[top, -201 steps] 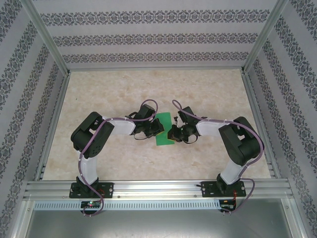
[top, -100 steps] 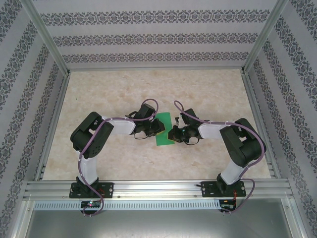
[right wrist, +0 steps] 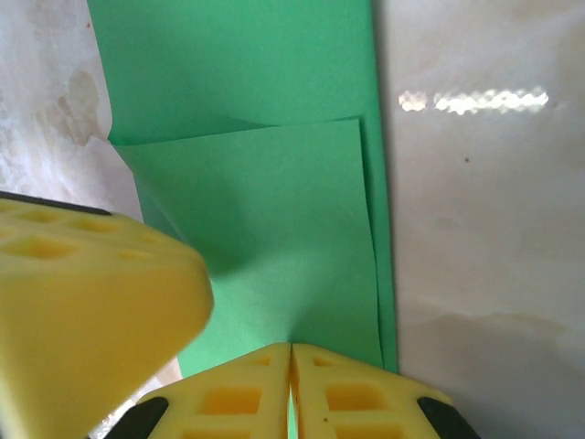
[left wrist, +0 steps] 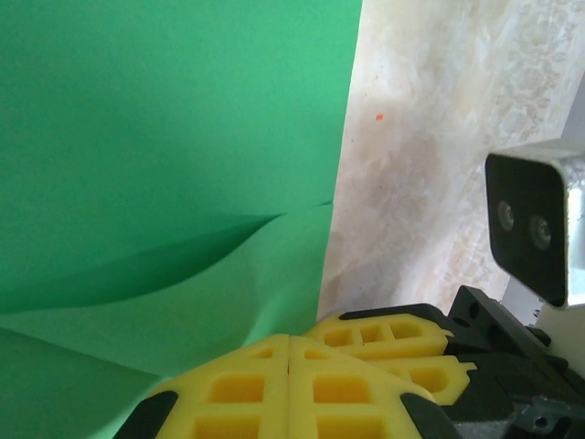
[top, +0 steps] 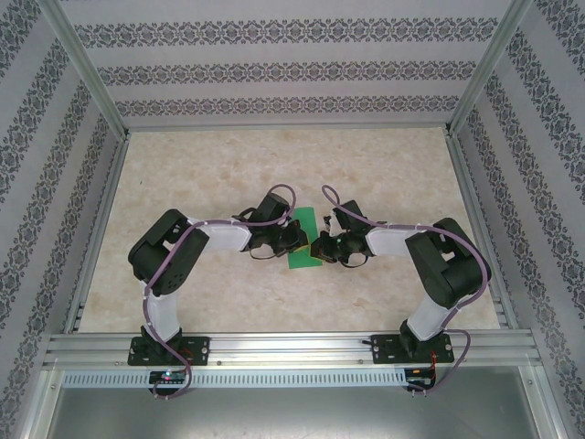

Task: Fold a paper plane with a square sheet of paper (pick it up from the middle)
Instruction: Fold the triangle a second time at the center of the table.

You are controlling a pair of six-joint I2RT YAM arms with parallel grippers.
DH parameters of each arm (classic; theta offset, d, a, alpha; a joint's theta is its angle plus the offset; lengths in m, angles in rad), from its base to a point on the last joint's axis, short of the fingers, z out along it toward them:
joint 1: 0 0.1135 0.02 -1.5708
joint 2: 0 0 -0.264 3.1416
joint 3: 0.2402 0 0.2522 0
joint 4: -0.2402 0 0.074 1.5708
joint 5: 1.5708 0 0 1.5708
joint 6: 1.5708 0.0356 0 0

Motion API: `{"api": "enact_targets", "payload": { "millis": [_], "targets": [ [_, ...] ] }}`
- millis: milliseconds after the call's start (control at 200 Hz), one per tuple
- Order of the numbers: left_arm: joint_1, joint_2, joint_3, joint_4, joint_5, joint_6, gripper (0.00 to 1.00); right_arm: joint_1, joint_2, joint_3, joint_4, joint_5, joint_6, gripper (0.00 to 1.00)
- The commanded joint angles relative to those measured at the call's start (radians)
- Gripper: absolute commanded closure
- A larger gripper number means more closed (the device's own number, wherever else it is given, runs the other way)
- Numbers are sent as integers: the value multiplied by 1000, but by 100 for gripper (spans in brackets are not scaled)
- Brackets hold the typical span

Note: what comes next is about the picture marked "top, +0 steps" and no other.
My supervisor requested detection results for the green paper sheet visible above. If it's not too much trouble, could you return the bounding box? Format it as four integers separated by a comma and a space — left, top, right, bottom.
287, 207, 324, 271

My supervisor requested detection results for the grey metal sheet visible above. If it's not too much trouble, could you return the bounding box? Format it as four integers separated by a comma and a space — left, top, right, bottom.
45, 383, 543, 439

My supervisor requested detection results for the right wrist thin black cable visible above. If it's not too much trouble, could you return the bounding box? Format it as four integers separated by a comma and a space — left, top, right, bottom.
340, 252, 370, 270

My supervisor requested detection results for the wrist thin black cable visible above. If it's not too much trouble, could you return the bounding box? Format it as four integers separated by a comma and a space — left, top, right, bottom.
340, 252, 370, 270
248, 245, 283, 263

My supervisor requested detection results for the left wrist thin black cable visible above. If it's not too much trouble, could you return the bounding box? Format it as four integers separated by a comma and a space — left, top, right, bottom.
248, 245, 283, 263

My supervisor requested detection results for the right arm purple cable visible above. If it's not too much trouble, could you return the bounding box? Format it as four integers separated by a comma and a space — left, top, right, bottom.
321, 184, 491, 398

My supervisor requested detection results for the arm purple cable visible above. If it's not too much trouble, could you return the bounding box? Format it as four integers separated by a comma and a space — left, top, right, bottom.
142, 183, 299, 402
321, 184, 491, 398

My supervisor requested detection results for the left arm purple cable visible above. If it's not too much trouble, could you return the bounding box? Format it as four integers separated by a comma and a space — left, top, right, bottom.
142, 183, 299, 402

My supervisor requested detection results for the aluminium back rail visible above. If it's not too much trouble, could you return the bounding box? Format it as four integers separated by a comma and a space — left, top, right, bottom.
122, 119, 452, 134

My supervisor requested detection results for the aluminium mounting rail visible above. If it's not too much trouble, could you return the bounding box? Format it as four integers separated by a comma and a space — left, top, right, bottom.
43, 332, 543, 369

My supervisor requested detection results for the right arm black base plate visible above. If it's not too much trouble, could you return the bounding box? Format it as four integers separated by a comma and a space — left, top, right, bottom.
370, 333, 456, 366

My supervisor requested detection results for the aluminium side rail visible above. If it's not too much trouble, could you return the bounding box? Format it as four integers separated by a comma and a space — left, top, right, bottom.
445, 130, 521, 331
62, 132, 132, 334

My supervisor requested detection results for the slotted grey cable duct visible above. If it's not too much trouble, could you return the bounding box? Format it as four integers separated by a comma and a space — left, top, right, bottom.
61, 369, 408, 388

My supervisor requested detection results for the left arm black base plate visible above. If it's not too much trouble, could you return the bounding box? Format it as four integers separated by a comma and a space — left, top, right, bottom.
127, 336, 211, 367

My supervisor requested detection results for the aluminium frame post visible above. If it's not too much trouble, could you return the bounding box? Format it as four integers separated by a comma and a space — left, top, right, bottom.
35, 0, 130, 138
445, 0, 536, 134

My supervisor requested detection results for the aluminium frame strut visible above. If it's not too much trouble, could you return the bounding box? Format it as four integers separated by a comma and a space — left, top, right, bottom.
520, 365, 569, 439
20, 368, 65, 439

